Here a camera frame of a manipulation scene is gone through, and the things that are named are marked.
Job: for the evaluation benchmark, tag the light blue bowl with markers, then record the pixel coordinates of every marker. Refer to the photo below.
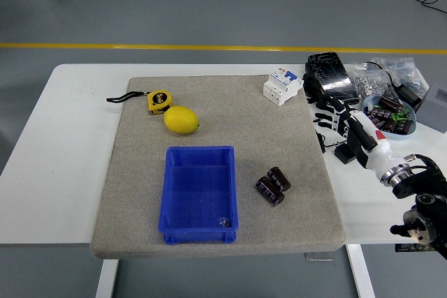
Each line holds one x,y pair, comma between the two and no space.
410,130

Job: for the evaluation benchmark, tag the white circuit breaker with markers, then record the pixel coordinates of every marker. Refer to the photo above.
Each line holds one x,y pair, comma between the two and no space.
281,85

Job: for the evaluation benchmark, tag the white table leg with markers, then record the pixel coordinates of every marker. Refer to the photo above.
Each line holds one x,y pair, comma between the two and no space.
106,278
361,273

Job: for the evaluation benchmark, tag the yellow lemon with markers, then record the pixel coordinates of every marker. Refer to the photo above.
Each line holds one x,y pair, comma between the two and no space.
181,120

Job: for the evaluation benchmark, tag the grey box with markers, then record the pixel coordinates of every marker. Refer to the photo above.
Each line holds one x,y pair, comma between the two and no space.
434,106

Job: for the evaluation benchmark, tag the clear bag of blue parts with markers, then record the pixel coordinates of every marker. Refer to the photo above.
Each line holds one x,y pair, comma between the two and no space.
405,71

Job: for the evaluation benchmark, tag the grey-brown mat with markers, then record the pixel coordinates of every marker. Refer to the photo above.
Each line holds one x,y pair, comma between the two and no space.
279,130

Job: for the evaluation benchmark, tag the clear bag of metal nuts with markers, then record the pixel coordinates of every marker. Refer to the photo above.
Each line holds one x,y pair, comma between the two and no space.
366,81

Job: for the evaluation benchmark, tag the blue plastic box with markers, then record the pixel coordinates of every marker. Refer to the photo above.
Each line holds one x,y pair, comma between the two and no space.
195,190

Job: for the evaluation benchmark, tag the clear acrylic piece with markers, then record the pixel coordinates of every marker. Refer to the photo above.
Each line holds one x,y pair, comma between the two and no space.
319,257

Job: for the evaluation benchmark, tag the black cracked-screen phone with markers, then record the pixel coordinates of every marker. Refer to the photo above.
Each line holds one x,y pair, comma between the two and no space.
331,71

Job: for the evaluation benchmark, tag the black power adapter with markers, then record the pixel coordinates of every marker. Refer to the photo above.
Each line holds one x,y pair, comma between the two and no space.
410,95

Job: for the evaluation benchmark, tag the yellow tape measure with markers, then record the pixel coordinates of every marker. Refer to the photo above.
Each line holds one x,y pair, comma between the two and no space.
160,100

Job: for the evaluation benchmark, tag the black ribbed case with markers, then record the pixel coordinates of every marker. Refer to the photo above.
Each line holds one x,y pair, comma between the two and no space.
311,88

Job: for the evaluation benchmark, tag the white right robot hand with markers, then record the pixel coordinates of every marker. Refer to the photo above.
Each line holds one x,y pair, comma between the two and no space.
375,153

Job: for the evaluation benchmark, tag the small metal nut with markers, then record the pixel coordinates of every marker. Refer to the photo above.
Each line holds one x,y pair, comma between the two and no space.
223,222

